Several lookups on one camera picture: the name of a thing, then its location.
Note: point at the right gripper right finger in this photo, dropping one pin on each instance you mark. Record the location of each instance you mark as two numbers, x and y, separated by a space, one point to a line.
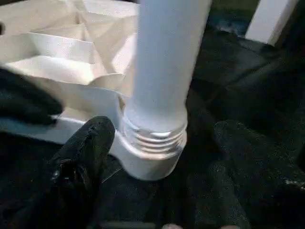
262 179

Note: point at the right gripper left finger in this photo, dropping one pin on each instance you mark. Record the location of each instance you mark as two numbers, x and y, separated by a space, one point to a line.
81 167

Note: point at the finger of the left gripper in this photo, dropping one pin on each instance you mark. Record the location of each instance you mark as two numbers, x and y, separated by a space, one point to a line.
28 100

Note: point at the black plastic mat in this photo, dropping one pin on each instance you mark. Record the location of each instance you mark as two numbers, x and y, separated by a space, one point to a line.
238 83

